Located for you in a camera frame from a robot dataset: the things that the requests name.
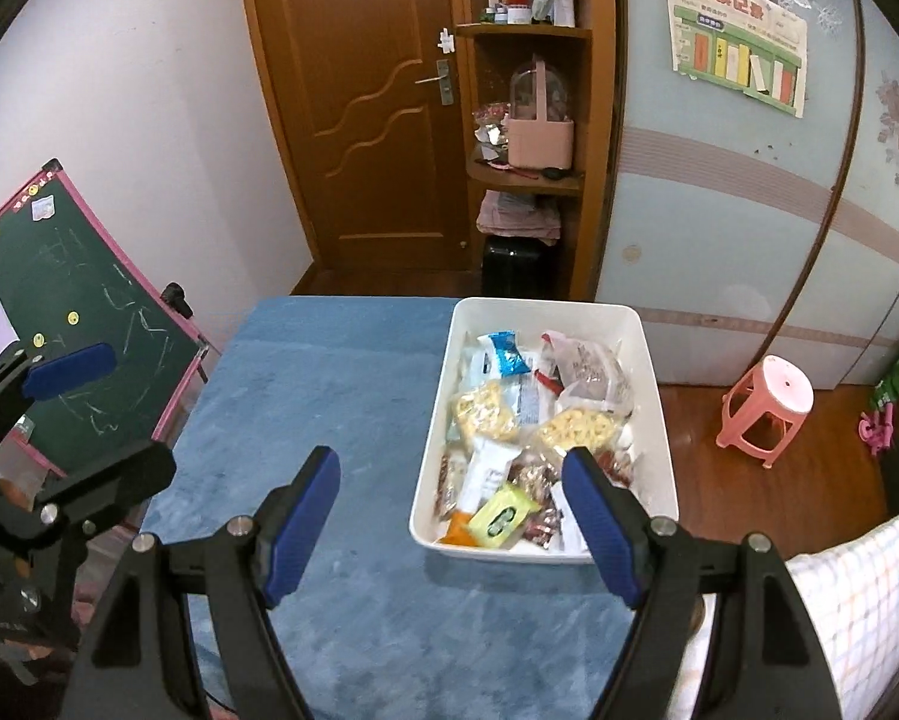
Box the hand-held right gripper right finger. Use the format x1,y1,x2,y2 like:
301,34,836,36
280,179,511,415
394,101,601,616
561,448,847,720

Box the pile of shiny wrappers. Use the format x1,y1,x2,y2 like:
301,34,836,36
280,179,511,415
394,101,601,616
473,103,512,145

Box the white checked blanket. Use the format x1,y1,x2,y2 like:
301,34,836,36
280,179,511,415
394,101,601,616
689,499,899,720

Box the square yellow cracker packet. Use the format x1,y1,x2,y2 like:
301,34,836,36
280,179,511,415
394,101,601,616
453,382,521,440

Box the silver door handle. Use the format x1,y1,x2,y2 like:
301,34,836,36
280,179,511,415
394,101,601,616
415,58,454,107

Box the brown wooden door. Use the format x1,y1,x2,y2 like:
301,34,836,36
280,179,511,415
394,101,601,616
235,0,480,297

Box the wall poster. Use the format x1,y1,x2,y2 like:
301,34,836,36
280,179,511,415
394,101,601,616
660,0,808,119

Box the small nut bar packet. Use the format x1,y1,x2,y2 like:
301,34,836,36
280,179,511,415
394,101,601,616
435,450,469,518

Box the black suitcase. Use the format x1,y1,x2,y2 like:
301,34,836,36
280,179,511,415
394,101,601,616
481,235,559,297

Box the pink basket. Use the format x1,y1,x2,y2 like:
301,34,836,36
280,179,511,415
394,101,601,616
507,56,576,170

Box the pink toy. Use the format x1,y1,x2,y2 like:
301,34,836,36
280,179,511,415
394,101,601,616
858,405,896,458

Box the clear bread packet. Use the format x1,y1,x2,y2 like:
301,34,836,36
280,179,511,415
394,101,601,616
543,331,636,417

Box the pink plastic stool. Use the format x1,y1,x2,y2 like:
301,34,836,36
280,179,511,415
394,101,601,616
715,355,816,470

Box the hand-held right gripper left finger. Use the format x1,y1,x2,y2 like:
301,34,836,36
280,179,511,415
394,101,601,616
63,446,343,720

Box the round rice cake packet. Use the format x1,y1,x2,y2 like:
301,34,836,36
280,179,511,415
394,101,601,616
539,409,619,458

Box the white crumpled snack packet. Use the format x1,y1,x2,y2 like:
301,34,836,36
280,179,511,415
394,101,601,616
456,439,521,518

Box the green chalkboard with pink frame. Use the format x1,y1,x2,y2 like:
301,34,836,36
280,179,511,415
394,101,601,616
0,159,221,477

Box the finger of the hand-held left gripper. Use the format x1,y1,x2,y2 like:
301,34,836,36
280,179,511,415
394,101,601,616
33,439,178,537
0,343,118,466

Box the large white and blue packet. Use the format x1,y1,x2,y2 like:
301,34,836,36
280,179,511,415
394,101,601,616
456,345,559,440

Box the white plastic bin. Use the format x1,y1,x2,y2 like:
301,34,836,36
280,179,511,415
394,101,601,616
408,298,680,566

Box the blue snack packet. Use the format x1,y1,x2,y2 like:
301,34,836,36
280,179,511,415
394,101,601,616
479,330,533,380

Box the pale blue sliding wardrobe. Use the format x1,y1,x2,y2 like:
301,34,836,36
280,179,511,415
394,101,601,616
595,0,899,391

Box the wooden corner shelf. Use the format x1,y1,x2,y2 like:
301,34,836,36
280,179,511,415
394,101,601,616
453,0,619,301

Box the dark brownie packet red ends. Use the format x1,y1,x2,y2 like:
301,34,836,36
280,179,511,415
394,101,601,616
509,454,566,511

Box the green snack packet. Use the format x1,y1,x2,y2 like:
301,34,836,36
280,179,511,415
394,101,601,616
468,484,538,548

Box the folded pink cloths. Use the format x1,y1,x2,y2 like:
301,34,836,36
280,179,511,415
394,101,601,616
477,190,563,241

